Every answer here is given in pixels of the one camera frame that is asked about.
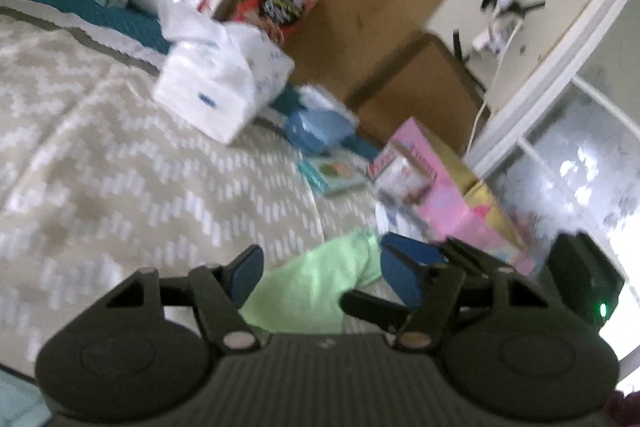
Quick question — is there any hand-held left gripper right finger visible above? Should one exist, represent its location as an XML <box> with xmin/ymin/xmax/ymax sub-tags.
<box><xmin>379</xmin><ymin>232</ymin><xmax>549</xmax><ymax>352</ymax></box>

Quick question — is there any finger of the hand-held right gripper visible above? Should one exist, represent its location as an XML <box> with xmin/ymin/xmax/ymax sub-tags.
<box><xmin>440</xmin><ymin>238</ymin><xmax>517</xmax><ymax>274</ymax></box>
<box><xmin>339</xmin><ymin>290</ymin><xmax>417</xmax><ymax>329</ymax></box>

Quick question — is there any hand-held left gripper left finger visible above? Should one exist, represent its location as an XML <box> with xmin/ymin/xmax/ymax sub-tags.
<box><xmin>102</xmin><ymin>245</ymin><xmax>265</xmax><ymax>354</ymax></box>

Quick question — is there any pink tin box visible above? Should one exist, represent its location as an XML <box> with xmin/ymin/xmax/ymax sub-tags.
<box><xmin>367</xmin><ymin>117</ymin><xmax>537</xmax><ymax>277</ymax></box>

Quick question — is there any light green cloth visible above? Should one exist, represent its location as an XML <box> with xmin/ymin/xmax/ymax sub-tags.
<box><xmin>239</xmin><ymin>229</ymin><xmax>386</xmax><ymax>335</ymax></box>

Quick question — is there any blue cloth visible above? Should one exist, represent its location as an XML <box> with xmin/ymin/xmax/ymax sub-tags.
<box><xmin>284</xmin><ymin>107</ymin><xmax>353</xmax><ymax>155</ymax></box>

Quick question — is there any teal picture booklet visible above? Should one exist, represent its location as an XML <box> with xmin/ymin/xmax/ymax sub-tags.
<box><xmin>299</xmin><ymin>156</ymin><xmax>372</xmax><ymax>198</ymax></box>

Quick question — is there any dark red cloth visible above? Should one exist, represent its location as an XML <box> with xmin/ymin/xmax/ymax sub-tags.
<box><xmin>606</xmin><ymin>389</ymin><xmax>640</xmax><ymax>427</ymax></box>

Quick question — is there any frosted glass window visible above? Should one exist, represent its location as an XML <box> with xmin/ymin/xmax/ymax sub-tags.
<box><xmin>462</xmin><ymin>0</ymin><xmax>640</xmax><ymax>348</ymax></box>

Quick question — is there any white tissue pack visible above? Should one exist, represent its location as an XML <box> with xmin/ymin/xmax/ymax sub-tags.
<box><xmin>152</xmin><ymin>22</ymin><xmax>296</xmax><ymax>145</ymax></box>

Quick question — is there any white power strip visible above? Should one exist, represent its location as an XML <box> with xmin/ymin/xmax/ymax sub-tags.
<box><xmin>471</xmin><ymin>17</ymin><xmax>523</xmax><ymax>54</ymax></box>

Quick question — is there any teal patterned mat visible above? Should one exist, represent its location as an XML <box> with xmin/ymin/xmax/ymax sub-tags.
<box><xmin>0</xmin><ymin>364</ymin><xmax>53</xmax><ymax>427</ymax></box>

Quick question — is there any teal quilted mat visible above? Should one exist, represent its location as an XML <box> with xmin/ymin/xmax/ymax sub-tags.
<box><xmin>5</xmin><ymin>0</ymin><xmax>175</xmax><ymax>56</ymax></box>

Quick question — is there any white power cable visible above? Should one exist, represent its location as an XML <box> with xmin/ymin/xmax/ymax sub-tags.
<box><xmin>464</xmin><ymin>23</ymin><xmax>523</xmax><ymax>154</ymax></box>

